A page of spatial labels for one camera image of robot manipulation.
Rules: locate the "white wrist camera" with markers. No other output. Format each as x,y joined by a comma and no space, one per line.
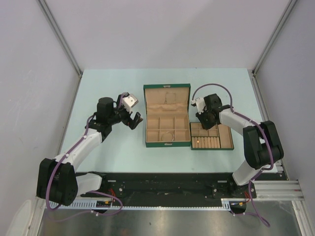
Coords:
129,101
199,103

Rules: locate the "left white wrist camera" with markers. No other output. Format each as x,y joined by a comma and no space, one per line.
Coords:
129,101

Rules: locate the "green jewelry box beige lining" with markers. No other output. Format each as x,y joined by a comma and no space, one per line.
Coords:
167,115

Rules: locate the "green jewelry tray insert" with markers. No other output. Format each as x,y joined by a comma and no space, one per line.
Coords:
218,137

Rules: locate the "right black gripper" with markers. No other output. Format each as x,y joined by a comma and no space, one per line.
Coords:
205,126

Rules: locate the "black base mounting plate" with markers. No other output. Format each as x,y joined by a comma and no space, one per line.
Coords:
216,185

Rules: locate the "white slotted cable duct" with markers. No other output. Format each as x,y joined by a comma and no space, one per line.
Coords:
162,202

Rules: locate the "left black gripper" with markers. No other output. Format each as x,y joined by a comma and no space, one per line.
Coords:
128,119

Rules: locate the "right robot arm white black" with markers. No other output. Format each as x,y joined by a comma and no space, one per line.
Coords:
262,146

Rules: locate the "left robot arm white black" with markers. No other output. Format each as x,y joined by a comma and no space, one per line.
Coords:
57,179

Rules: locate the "aluminium frame rail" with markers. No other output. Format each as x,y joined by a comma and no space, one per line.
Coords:
279,209

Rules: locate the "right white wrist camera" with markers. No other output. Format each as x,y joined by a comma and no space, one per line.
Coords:
199,103

